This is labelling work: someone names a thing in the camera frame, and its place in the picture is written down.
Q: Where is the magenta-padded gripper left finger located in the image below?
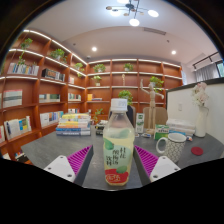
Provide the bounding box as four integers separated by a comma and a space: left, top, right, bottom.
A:
43, 144, 95, 187

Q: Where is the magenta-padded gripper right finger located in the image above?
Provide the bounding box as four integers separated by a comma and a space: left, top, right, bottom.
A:
133, 145, 181, 187

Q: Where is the clear yellow drink bottle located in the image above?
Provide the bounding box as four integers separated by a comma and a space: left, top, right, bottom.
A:
102, 98, 136, 186

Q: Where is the white patterned mug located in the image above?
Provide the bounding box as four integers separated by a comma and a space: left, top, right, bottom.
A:
155, 132, 188, 164

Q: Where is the green white box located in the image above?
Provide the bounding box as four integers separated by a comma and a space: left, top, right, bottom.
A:
153, 124, 170, 141

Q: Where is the flat round red coaster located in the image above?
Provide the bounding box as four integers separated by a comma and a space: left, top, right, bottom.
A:
190, 146, 205, 157

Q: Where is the colourful book stack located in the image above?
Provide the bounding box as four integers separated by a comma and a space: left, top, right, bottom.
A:
55, 113, 92, 137

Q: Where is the white book stack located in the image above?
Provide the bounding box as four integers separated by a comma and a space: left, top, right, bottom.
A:
165, 118, 197, 136

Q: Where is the green white drink carton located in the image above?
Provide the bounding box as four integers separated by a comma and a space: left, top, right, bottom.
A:
135, 112, 146, 135

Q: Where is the beige chair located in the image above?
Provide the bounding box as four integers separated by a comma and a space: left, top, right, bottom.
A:
143, 106, 169, 129

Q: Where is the dark chair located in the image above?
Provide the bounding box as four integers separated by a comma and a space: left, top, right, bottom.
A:
108, 105, 137, 128

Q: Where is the wooden artist mannequin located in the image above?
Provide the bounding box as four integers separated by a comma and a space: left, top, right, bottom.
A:
139, 78, 165, 131

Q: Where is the orange wooden shelf unit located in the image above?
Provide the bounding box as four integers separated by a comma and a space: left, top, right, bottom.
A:
0, 29, 184, 161

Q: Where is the pink white flower bouquet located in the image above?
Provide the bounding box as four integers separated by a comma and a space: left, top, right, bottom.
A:
190, 81, 210, 108

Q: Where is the grey curtain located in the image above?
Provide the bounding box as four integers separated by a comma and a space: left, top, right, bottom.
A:
194, 63, 221, 83

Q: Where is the window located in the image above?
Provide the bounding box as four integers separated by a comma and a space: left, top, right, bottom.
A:
216, 60, 224, 78

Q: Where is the ceiling air vent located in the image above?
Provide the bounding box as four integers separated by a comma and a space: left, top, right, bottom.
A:
143, 27, 167, 36

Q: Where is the round-bulb ceiling chandelier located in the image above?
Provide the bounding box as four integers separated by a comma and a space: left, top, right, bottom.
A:
105, 0, 160, 28

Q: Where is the black track light rail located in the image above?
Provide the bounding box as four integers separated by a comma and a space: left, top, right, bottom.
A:
192, 51, 221, 70

